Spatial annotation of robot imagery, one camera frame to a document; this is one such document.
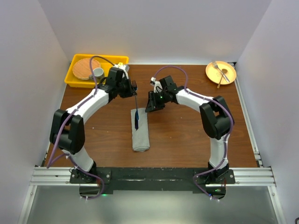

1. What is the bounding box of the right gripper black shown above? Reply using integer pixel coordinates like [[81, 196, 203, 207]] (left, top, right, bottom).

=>
[[145, 91, 169, 113]]

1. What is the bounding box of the blue metallic fork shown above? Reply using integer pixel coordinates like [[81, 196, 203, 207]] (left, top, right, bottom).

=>
[[131, 80, 139, 120]]

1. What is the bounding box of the blue metallic knife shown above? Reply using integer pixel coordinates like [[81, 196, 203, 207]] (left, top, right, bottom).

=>
[[135, 117, 139, 130]]

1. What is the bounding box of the grey cloth napkin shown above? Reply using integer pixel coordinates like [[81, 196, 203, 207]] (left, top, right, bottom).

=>
[[131, 108, 150, 152]]

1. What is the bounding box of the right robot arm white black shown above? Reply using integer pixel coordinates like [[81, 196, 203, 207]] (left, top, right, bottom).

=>
[[145, 76, 234, 183]]

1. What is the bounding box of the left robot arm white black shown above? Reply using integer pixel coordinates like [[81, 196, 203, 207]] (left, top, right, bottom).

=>
[[47, 66, 136, 183]]

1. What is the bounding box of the grey ceramic mug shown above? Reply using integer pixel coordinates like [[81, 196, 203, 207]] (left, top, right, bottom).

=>
[[89, 67, 105, 83]]

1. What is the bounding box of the round wooden plate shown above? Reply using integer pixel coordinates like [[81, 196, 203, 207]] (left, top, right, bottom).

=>
[[72, 58, 101, 80]]

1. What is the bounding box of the yellow plastic bin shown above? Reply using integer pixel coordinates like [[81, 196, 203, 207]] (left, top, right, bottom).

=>
[[64, 54, 129, 89]]

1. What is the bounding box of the tan round plate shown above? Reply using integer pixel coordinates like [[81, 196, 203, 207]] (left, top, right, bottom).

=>
[[205, 61, 236, 85]]

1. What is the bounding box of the silver fork on plate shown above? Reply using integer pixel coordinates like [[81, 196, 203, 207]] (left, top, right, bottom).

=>
[[212, 61, 230, 83]]

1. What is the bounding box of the silver knife on plate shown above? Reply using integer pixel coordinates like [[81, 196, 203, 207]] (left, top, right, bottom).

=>
[[217, 69, 227, 89]]

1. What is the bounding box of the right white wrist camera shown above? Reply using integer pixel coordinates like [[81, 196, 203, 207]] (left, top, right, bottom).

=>
[[150, 77, 163, 93]]

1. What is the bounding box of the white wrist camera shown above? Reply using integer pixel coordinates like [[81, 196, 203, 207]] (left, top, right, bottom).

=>
[[150, 77, 163, 93], [114, 64, 129, 79]]

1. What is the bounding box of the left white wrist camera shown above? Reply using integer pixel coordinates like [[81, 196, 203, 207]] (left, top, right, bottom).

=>
[[114, 64, 129, 79]]

